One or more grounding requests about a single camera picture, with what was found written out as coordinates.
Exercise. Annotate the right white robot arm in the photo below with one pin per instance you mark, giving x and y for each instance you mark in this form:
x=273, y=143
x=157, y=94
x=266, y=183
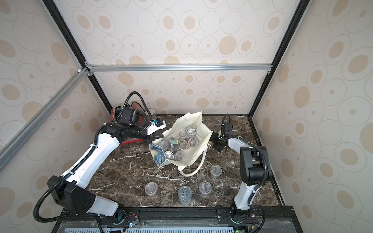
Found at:
x=254, y=171

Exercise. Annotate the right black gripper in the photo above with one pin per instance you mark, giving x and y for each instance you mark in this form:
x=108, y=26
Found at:
x=216, y=141

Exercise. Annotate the teal label seed jar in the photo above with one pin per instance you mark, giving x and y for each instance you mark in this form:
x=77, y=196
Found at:
x=173, y=144

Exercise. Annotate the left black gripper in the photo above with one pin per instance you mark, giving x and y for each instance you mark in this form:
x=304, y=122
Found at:
x=153, y=136

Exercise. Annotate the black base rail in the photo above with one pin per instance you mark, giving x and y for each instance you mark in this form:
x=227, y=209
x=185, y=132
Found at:
x=188, y=220

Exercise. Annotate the clear seed jar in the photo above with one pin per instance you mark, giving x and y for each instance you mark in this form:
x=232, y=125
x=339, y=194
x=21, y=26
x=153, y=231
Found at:
x=151, y=188
x=215, y=171
x=205, y=188
x=185, y=195

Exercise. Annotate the cream canvas tote bag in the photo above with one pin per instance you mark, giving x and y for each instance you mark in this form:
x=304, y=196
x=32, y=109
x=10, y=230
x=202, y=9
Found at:
x=194, y=148

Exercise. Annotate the red chrome toaster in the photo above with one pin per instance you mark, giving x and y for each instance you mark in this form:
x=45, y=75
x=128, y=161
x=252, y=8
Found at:
x=129, y=119

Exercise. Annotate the seed jar in bag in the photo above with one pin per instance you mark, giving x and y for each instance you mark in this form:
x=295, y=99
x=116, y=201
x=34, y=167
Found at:
x=191, y=131
x=169, y=155
x=179, y=156

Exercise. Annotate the horizontal aluminium frame bar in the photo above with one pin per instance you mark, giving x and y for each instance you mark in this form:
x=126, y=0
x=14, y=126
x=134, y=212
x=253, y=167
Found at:
x=187, y=67

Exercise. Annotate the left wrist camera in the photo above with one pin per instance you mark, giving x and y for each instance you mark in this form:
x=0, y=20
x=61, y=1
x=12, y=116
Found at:
x=155, y=125

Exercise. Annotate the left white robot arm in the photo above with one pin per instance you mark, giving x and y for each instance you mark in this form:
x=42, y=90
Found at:
x=69, y=189

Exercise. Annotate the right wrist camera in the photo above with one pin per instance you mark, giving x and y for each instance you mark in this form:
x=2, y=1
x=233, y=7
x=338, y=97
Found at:
x=227, y=129

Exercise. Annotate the left diagonal aluminium bar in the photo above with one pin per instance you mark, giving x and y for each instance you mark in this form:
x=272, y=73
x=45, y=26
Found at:
x=19, y=140

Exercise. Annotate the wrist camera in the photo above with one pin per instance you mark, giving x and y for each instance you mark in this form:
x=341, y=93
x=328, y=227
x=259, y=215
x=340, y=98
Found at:
x=155, y=125
x=227, y=129

